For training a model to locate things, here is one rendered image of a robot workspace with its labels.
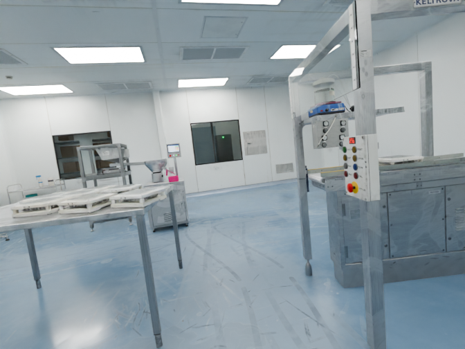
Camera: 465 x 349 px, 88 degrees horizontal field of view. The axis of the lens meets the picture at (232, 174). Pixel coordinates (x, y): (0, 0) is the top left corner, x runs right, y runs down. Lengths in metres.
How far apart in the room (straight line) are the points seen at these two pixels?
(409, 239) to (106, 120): 6.50
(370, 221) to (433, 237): 1.26
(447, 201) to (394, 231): 0.46
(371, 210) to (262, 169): 6.11
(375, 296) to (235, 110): 6.23
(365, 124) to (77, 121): 6.69
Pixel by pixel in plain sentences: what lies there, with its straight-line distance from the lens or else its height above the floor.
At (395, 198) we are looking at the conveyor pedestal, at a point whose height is 0.67.
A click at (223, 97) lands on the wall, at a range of 7.07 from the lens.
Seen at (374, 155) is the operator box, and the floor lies 1.08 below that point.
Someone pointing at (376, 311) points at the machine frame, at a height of 0.36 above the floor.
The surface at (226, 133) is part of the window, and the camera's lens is 6.93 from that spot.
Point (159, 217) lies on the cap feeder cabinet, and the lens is 4.05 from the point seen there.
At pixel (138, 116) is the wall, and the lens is 6.89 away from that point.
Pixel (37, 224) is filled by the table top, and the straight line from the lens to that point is 1.75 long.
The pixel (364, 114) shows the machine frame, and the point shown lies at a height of 1.25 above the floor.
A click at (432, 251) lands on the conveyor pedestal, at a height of 0.22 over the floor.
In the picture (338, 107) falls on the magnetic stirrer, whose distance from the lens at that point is 1.92.
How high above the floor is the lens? 1.16
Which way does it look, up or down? 6 degrees down
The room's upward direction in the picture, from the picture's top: 6 degrees counter-clockwise
